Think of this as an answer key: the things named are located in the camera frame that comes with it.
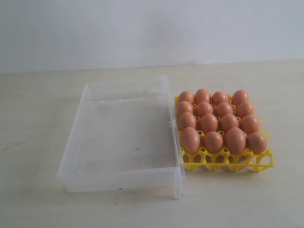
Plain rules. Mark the clear plastic box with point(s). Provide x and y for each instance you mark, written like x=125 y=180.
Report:
x=124 y=135

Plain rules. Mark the brown egg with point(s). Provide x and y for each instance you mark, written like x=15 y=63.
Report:
x=257 y=142
x=184 y=106
x=204 y=108
x=186 y=96
x=190 y=140
x=208 y=123
x=235 y=140
x=228 y=121
x=223 y=108
x=239 y=97
x=219 y=97
x=213 y=142
x=187 y=119
x=244 y=109
x=250 y=124
x=202 y=95

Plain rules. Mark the yellow plastic egg tray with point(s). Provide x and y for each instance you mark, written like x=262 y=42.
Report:
x=223 y=158

